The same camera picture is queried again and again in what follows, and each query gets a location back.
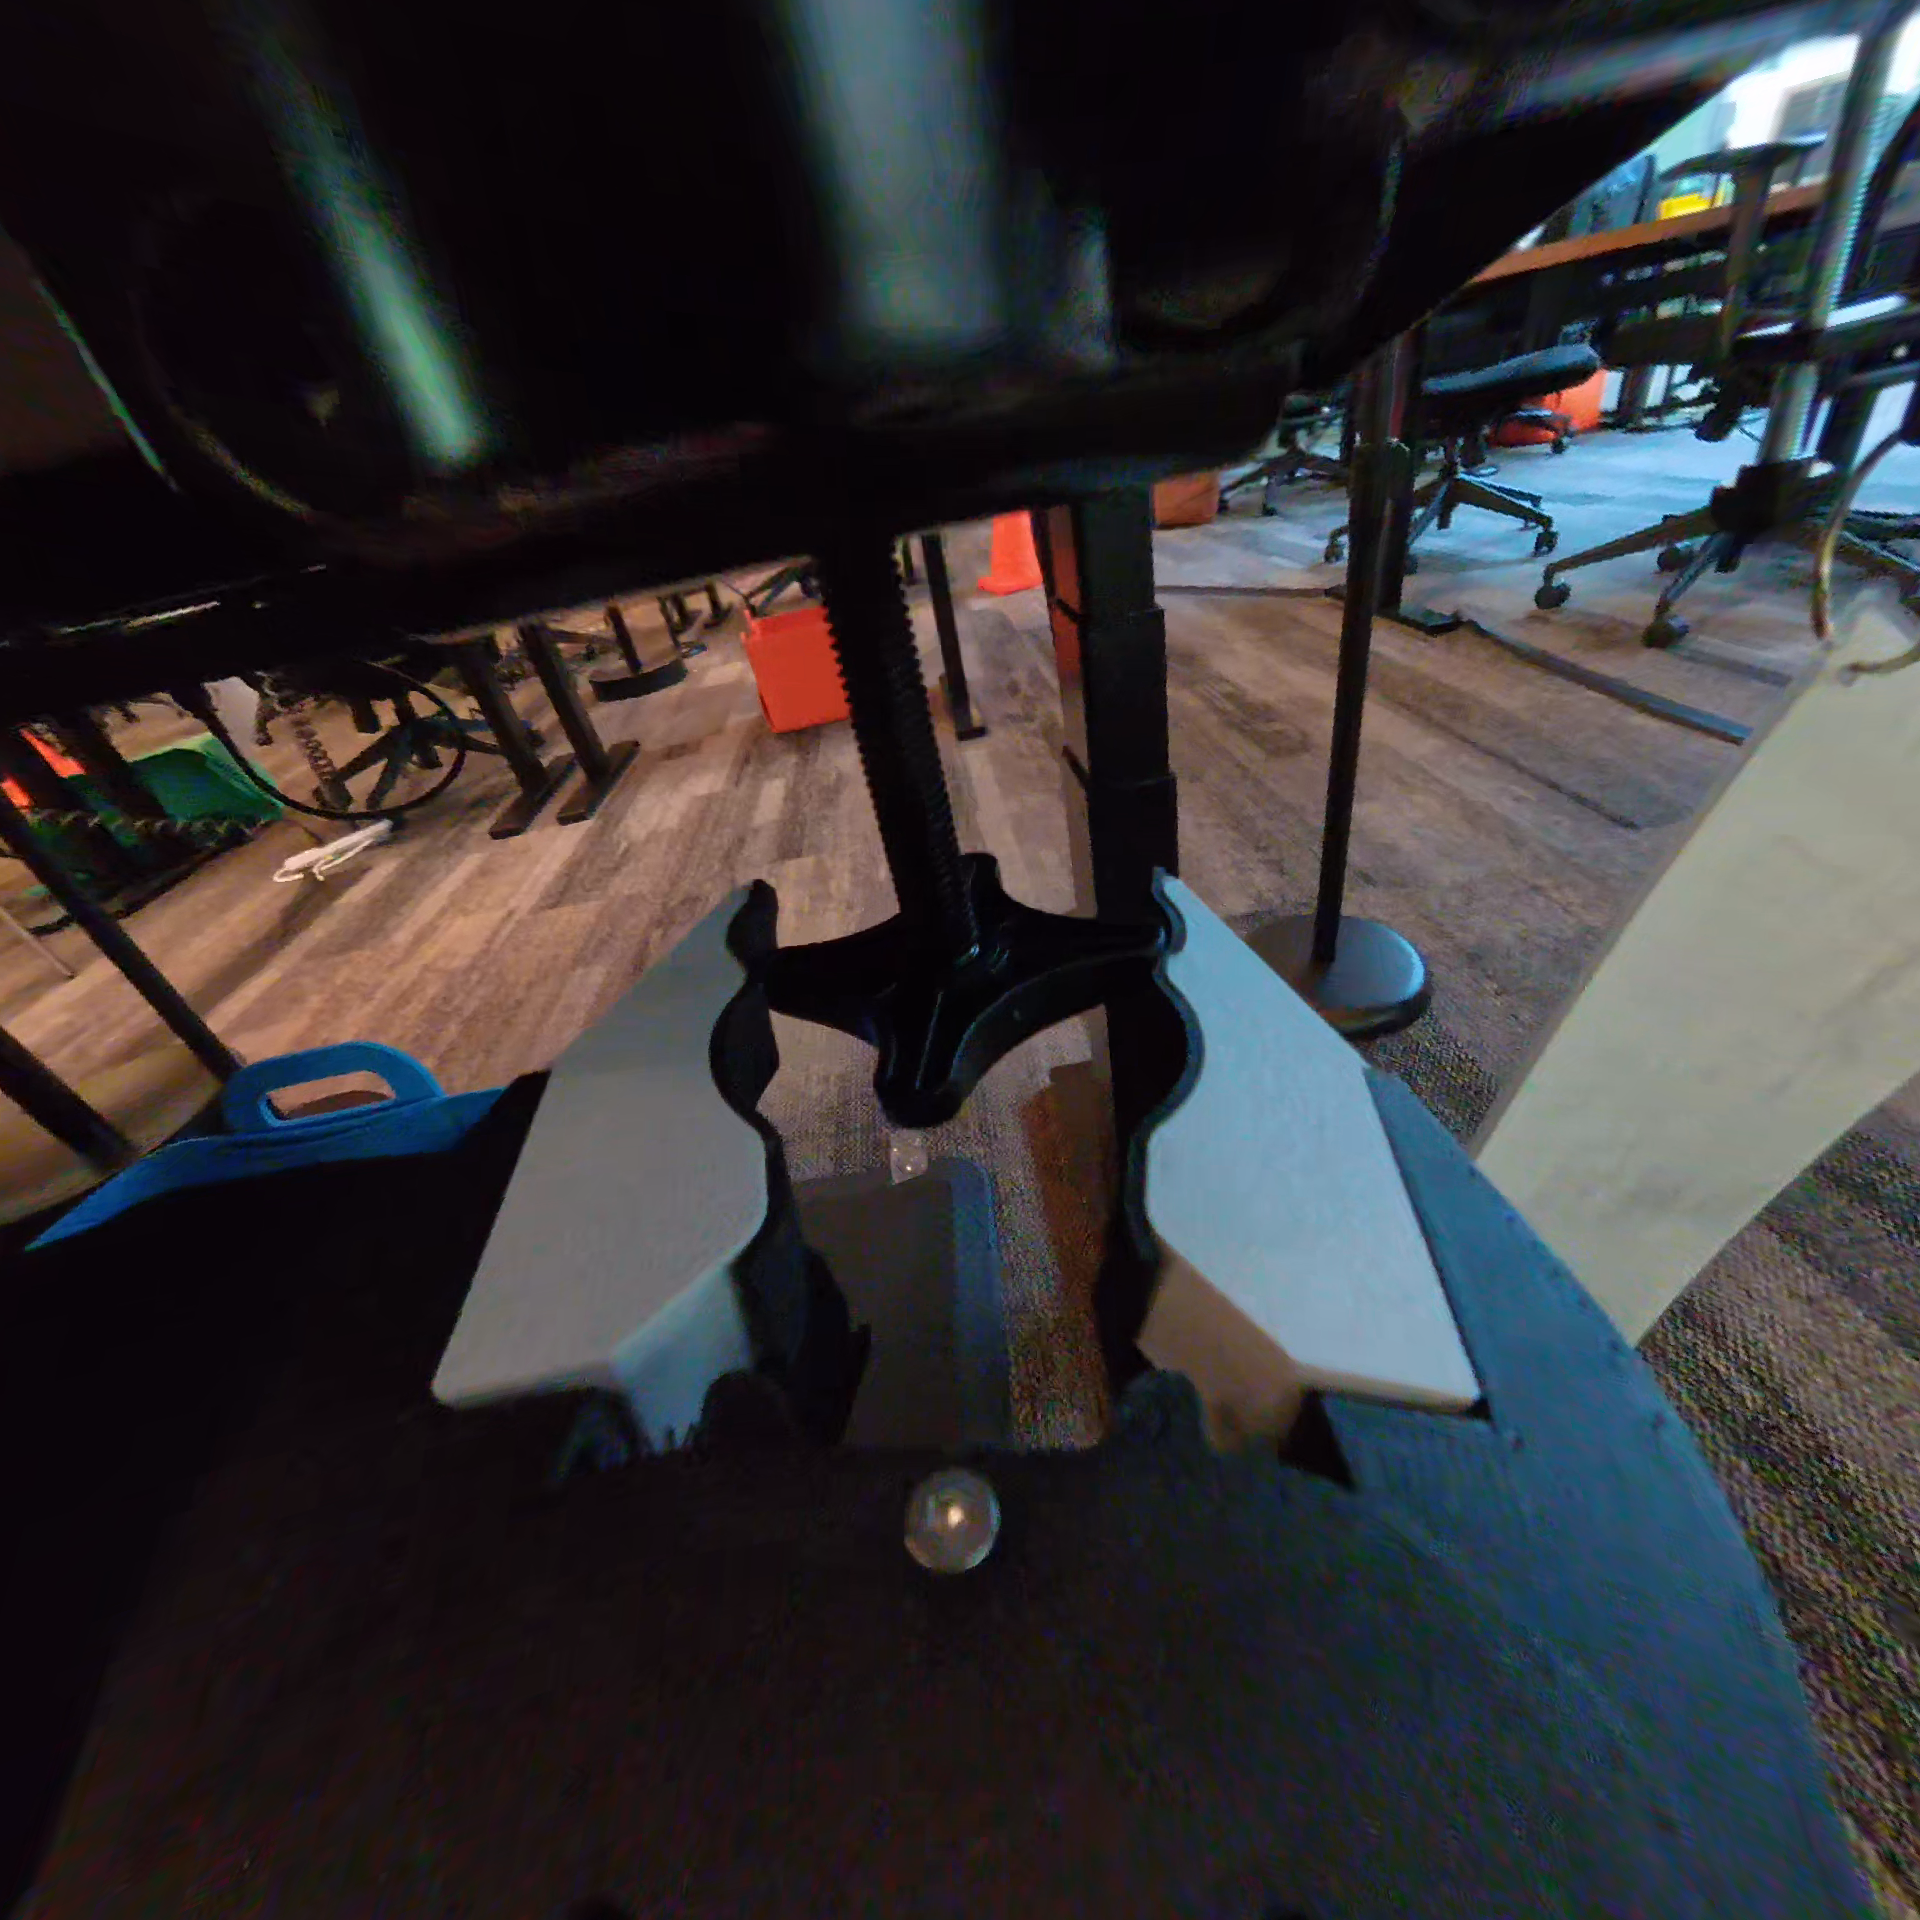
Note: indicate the orange plastic bin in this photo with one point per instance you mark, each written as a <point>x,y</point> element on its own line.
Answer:
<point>796,668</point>

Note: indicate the dark grey box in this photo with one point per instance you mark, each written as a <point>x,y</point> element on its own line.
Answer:
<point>901,1305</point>

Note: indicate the black round base stand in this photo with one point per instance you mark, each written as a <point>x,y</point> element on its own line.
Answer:
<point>637,678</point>
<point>1348,720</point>

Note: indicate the thin black rod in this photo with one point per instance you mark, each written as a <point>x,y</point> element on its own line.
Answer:
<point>118,931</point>

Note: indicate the black desk legs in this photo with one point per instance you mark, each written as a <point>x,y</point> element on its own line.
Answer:
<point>546,734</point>

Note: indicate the black chair base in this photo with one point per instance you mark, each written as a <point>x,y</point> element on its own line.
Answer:
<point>382,743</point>

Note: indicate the wooden top desk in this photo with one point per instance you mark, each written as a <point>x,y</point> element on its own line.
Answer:
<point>1651,236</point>

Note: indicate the black office chair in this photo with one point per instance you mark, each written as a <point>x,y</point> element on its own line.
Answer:
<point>1507,386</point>

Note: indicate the office chair with chrome post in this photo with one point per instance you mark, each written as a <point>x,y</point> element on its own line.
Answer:
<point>1755,494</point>

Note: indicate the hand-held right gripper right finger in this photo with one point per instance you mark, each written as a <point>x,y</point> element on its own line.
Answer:
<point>1290,1201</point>

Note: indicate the orange traffic cone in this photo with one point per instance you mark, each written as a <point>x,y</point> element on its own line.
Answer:
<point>1008,558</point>

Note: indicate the black pole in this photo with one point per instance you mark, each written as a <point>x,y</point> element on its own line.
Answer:
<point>1122,720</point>

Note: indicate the blue bag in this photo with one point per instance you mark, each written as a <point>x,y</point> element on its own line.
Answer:
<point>300,1127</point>

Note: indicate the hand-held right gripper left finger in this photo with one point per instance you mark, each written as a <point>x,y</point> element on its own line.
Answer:
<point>614,1215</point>

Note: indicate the orange beanbag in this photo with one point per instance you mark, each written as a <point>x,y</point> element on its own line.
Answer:
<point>1184,498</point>

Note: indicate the green bin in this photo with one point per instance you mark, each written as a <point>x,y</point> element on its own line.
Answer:
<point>201,783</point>

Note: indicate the beige paper sheet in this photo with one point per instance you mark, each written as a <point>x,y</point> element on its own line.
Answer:
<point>1723,974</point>

